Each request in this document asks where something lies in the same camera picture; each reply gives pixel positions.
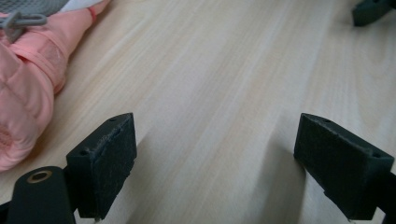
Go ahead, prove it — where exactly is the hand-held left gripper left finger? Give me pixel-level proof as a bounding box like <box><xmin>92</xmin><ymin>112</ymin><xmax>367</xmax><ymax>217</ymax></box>
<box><xmin>64</xmin><ymin>112</ymin><xmax>138</xmax><ymax>220</ymax></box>

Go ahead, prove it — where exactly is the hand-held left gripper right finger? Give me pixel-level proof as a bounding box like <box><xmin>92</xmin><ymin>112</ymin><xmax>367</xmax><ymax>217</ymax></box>
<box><xmin>293</xmin><ymin>112</ymin><xmax>395</xmax><ymax>221</ymax></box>

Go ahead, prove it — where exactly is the pink glove with gray palm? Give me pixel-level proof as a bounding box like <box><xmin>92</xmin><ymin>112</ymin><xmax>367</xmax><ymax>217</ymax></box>
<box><xmin>0</xmin><ymin>0</ymin><xmax>111</xmax><ymax>174</ymax></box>

